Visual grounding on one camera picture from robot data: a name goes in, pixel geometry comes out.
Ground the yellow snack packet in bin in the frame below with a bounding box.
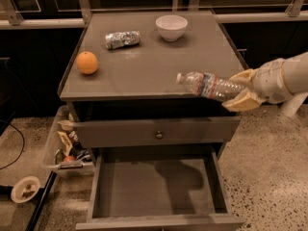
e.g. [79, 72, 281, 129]
[58, 131, 73, 156]

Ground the clear plastic storage bin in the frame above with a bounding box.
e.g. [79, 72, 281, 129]
[43, 106, 94, 178]

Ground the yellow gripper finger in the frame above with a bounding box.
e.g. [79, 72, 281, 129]
[222, 89, 267, 112]
[230, 69, 256, 89]

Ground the orange fruit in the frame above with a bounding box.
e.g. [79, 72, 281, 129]
[76, 51, 98, 75]

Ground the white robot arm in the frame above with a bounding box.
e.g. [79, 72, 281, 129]
[222, 53, 308, 117]

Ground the black cable on floor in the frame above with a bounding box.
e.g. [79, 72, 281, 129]
[0, 118, 26, 170]

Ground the red round item in bin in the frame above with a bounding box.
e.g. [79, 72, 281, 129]
[63, 156, 75, 162]

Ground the round brass drawer knob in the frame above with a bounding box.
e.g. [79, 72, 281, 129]
[156, 131, 164, 140]

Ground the clear plastic water bottle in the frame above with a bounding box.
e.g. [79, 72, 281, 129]
[176, 72, 245, 102]

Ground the open grey middle drawer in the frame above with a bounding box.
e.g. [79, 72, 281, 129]
[76, 145, 244, 231]

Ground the white bowl on floor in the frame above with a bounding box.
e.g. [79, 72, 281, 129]
[11, 176, 40, 204]

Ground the white ceramic bowl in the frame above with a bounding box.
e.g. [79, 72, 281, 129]
[155, 14, 188, 41]

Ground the metal railing frame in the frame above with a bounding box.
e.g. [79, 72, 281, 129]
[0, 0, 308, 27]

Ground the closed grey top drawer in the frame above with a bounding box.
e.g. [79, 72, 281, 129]
[73, 116, 240, 148]

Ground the grey drawer cabinet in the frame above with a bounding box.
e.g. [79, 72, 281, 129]
[57, 11, 249, 231]

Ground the black floor bar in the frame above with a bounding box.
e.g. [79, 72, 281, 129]
[25, 171, 57, 231]

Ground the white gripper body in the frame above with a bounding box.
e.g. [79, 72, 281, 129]
[252, 59, 293, 104]

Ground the crushed silver can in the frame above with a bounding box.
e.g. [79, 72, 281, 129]
[105, 31, 141, 50]

